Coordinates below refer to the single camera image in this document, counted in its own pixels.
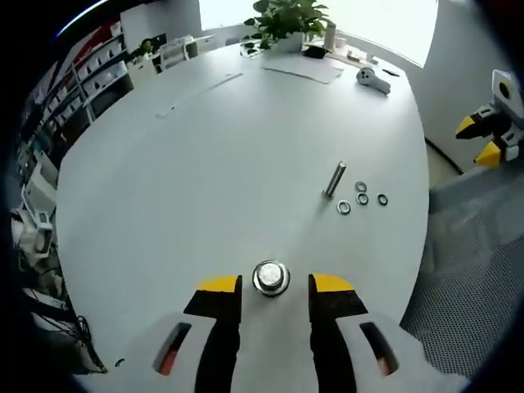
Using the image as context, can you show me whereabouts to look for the storage shelving unit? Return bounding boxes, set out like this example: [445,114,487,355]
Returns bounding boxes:
[24,20,136,136]

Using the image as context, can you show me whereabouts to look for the grey mesh office chair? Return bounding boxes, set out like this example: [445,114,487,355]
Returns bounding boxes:
[399,163,524,377]

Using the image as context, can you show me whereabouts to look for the green potted plant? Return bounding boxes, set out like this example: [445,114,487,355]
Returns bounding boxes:
[244,0,331,51]

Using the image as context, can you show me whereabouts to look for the small metal threaded stud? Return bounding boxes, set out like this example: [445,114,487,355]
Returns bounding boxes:
[322,160,348,201]

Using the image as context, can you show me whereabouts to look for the white paper sheet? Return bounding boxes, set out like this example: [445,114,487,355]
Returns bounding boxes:
[261,56,346,86]

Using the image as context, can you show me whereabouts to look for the steel bolt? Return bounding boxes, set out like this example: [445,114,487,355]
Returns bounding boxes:
[251,261,292,297]

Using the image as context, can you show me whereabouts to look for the white plant pot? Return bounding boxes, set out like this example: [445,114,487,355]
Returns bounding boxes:
[278,31,306,53]

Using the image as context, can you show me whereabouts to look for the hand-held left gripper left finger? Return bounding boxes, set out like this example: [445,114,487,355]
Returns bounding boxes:
[73,274,243,393]

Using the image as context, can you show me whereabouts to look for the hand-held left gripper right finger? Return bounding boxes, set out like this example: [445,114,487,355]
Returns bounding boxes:
[307,273,472,393]

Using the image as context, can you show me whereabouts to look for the white handheld controller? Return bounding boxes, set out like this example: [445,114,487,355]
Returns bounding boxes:
[355,66,392,96]

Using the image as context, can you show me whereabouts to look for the white cylinder bottle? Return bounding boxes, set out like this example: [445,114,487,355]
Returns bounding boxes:
[323,20,337,53]

